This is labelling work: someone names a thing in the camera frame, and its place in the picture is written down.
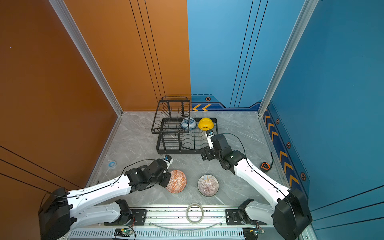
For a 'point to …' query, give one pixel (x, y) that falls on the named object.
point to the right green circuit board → (252, 233)
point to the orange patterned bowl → (177, 182)
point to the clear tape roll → (186, 215)
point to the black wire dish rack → (176, 133)
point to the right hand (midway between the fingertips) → (207, 147)
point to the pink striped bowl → (208, 185)
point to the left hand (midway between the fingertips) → (171, 174)
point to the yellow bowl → (205, 124)
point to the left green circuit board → (121, 232)
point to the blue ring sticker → (112, 164)
